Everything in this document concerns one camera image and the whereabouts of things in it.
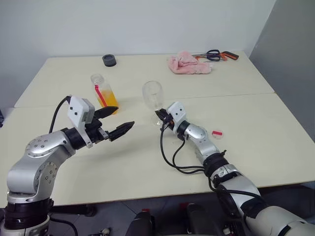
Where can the black round lid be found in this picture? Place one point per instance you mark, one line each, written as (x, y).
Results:
(109, 60)

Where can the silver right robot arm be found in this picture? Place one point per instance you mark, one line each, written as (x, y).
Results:
(201, 134)

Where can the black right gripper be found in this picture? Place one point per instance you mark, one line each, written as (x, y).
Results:
(167, 120)

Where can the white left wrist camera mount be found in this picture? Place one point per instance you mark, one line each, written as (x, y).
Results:
(76, 110)

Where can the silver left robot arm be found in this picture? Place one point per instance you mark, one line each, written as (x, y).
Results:
(37, 147)

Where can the dark rounded shape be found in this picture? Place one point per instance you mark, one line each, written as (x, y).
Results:
(145, 223)

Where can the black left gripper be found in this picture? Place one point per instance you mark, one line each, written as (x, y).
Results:
(94, 130)

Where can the black table frame bar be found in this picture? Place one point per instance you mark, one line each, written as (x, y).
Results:
(73, 209)

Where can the white cap with red tape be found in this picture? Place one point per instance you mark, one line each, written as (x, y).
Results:
(217, 134)

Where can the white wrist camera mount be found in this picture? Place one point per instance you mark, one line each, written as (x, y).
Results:
(76, 110)
(178, 111)

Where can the clear bottle with orange drink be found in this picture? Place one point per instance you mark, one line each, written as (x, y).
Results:
(108, 97)

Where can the pink towel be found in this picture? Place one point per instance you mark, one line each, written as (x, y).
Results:
(187, 64)

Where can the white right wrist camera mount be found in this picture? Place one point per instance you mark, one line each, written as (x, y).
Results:
(178, 111)

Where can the clear wine glass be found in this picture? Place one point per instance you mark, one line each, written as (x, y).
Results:
(152, 93)

